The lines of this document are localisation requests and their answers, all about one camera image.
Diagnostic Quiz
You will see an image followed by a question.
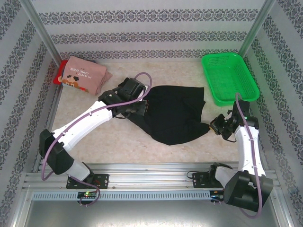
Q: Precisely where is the black t-shirt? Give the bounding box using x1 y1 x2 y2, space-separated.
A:
116 85 211 146

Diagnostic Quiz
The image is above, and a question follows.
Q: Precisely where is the green plastic mesh basket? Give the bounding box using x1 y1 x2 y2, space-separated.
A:
200 53 260 106

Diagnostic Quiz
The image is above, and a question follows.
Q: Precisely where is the pink folded t-shirt pixel print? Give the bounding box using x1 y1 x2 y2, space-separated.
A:
61 56 113 96

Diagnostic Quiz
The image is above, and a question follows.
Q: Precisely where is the right controller board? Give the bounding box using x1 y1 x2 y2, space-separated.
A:
210 190 225 202

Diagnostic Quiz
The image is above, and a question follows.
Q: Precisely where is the red folded t-shirt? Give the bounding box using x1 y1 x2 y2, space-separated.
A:
52 60 69 85

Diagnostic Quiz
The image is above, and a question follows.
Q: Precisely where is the left controller board green LED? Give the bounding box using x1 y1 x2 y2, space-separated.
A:
77 191 99 201

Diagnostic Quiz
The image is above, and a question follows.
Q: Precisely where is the grey metal sheet panel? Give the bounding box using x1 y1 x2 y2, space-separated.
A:
14 189 293 227

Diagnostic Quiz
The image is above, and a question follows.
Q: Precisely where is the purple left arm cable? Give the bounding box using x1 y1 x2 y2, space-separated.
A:
41 72 152 206

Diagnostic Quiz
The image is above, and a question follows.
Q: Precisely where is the aluminium side rail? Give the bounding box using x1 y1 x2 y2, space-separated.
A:
246 104 271 171
32 86 60 173

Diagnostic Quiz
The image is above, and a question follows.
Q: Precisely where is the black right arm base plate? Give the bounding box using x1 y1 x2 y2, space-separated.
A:
192 172 225 189

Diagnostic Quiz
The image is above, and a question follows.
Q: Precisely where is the aluminium mounting rail frame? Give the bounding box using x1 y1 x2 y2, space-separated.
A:
22 162 282 191

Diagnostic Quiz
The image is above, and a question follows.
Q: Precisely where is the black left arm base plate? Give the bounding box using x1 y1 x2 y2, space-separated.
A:
66 174 110 190

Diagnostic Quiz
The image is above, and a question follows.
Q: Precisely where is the grey slotted cable duct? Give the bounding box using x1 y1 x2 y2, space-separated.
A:
32 191 212 201

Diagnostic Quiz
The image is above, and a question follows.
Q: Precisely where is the aluminium corner post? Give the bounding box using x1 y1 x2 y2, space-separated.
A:
238 0 277 56
20 0 62 67

